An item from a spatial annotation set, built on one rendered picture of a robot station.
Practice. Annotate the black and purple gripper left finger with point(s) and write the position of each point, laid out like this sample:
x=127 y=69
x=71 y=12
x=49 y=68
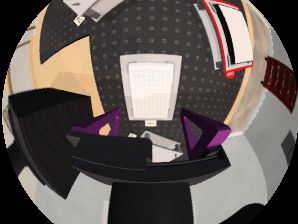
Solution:
x=94 y=124

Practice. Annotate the white multiwell plate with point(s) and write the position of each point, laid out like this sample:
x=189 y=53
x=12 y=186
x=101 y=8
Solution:
x=151 y=85

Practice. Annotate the grey rectangular frame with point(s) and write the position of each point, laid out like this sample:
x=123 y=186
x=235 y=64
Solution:
x=125 y=60

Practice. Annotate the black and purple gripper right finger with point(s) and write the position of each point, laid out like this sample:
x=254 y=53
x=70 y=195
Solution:
x=214 y=133

